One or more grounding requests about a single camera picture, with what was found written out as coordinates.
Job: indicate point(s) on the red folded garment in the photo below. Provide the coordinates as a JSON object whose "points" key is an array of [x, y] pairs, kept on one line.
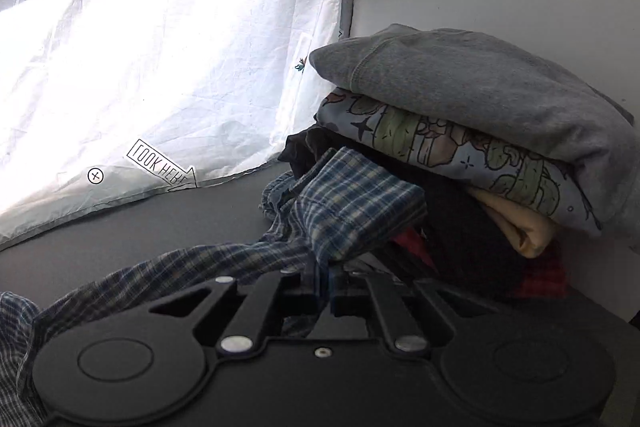
{"points": [[545, 274]]}

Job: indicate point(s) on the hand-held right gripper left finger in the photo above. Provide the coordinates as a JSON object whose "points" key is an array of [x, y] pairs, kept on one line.
{"points": [[302, 288]]}

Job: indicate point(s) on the white printed sheet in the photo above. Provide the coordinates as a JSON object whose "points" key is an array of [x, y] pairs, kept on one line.
{"points": [[165, 72]]}

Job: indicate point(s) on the grey folded garment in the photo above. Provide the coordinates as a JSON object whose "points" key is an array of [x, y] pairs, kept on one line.
{"points": [[475, 92]]}

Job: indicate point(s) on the blue plaid shirt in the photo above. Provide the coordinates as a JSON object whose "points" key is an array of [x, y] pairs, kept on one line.
{"points": [[350, 207]]}

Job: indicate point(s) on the cream folded garment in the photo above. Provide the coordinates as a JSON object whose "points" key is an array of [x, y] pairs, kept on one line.
{"points": [[520, 227]]}

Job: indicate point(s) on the cartoon print folded garment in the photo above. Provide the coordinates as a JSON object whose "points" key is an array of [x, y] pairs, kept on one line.
{"points": [[430, 142]]}

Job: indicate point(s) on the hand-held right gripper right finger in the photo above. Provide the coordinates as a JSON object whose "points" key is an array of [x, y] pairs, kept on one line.
{"points": [[352, 293]]}

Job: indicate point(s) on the stack of folded clothes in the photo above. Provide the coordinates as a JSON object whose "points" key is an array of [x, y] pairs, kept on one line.
{"points": [[465, 252]]}

